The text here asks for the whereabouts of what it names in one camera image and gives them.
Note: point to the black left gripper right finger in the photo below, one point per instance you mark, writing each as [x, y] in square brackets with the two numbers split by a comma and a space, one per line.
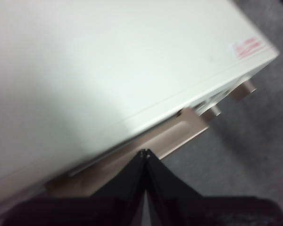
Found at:
[191, 207]

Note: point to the cream Toshiba toaster oven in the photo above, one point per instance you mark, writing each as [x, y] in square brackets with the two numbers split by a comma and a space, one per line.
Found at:
[108, 58]

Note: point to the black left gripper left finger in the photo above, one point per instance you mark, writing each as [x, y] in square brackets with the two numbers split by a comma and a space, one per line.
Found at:
[103, 204]

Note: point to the oven timer knob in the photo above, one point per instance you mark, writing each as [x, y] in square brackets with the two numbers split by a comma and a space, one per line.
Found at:
[212, 111]

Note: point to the oven temperature knob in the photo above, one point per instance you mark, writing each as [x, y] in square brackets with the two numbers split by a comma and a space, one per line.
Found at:
[244, 90]

